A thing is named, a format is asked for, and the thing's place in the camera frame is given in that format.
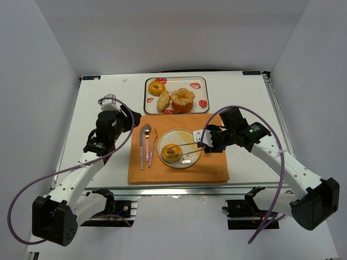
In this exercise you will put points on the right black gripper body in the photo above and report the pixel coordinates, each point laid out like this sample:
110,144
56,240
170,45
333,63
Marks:
214,139

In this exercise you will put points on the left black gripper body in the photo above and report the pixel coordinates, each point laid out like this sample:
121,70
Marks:
134,119

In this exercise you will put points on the metal serving tongs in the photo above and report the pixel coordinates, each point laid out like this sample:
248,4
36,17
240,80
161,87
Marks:
200,149

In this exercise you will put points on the pale glazed ring donut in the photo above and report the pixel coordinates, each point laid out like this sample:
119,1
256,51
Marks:
171,153

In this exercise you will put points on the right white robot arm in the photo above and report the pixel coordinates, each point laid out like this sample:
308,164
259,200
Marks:
301,194

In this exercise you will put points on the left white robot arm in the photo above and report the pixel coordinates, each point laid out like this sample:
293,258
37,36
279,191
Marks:
57,216

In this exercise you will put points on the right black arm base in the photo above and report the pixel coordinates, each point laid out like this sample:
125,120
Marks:
243,214

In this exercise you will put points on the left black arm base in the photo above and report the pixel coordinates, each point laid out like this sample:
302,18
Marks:
116,213

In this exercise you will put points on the oval beige bread roll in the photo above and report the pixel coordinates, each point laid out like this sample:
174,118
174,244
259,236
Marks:
163,101

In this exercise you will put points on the white and yellow plate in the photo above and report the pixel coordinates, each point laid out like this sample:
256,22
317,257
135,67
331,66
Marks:
178,137

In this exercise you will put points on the orange cloth placemat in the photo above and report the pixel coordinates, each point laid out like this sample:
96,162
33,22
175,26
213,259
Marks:
209,168

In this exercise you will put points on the strawberry pattern tray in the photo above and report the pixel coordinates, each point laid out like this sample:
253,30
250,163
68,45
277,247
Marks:
196,84

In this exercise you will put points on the coconut topped bundt cake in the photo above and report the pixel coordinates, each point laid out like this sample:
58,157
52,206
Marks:
182,100

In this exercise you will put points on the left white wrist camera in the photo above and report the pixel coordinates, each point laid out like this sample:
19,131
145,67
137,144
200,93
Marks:
109,103

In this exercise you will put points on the pink handled knife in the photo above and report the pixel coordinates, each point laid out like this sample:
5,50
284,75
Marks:
141,149

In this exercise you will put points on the pink handled spoon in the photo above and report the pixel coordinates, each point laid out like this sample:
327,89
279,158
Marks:
147,130

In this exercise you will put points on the pink handled fork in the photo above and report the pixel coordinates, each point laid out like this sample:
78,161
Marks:
153,148

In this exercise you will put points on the orange ring donut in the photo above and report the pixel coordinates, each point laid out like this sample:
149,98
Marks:
156,88

